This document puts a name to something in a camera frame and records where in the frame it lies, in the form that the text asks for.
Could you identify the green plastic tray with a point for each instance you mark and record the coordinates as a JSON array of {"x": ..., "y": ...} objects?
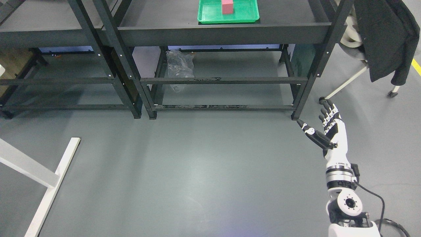
[{"x": 244, "y": 11}]

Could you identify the pink foam block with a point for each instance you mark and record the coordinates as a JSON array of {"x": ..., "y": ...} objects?
[{"x": 227, "y": 7}]

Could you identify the clear plastic bag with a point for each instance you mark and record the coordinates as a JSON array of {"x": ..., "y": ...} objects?
[{"x": 179, "y": 64}]

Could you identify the black metal shelf left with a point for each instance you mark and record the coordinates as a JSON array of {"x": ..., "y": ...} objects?
[{"x": 50, "y": 46}]

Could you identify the black metal shelf right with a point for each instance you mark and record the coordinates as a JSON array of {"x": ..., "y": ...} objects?
[{"x": 305, "y": 30}]

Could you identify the white table leg frame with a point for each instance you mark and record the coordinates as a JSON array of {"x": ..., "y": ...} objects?
[{"x": 52, "y": 180}]

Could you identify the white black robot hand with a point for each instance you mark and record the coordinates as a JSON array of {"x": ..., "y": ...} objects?
[{"x": 333, "y": 139}]

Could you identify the black jacket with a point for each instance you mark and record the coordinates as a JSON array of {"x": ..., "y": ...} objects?
[{"x": 390, "y": 35}]

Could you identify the black metal shelf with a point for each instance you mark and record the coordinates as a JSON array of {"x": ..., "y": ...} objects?
[
  {"x": 50, "y": 46},
  {"x": 305, "y": 30}
]

